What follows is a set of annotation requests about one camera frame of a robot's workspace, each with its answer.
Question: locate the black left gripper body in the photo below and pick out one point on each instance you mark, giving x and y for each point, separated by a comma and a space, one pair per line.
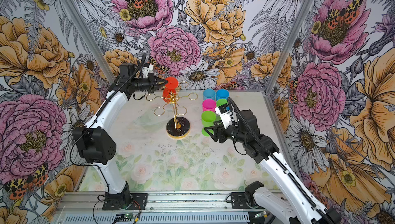
149, 83

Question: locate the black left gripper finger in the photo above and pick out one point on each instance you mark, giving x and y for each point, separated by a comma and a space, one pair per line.
158, 80
159, 85

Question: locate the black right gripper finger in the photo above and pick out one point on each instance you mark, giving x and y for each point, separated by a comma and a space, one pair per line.
212, 134
213, 129

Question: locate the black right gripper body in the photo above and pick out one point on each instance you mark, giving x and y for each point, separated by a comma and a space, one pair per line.
232, 132

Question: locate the red wine glass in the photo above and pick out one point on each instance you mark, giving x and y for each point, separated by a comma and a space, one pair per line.
170, 88

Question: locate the green wine glass back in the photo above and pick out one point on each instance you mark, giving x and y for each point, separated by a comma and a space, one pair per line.
208, 118

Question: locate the green wine glass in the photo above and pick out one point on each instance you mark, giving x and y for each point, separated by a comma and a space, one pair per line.
221, 102
208, 118

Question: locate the pink wine glass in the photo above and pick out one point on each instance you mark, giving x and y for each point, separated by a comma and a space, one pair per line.
209, 105

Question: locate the green wine glass front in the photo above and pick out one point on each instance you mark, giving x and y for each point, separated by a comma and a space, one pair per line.
221, 102

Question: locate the light blue wine glass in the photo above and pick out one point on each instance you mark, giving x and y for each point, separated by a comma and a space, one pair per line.
209, 94

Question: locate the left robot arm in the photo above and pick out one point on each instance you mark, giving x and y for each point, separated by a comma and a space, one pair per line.
96, 146

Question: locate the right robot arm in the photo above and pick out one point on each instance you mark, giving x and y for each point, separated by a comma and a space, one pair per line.
300, 206

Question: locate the gold wine glass rack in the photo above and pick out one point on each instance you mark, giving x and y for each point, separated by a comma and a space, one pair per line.
178, 126

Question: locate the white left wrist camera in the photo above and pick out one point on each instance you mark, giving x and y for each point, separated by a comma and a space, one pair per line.
147, 69

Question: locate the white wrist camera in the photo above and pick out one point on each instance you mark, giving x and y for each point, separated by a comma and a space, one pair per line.
147, 69
226, 115

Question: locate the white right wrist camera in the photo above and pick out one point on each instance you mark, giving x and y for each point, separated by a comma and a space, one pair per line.
226, 115

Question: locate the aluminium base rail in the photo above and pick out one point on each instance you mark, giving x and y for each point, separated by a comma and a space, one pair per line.
163, 207

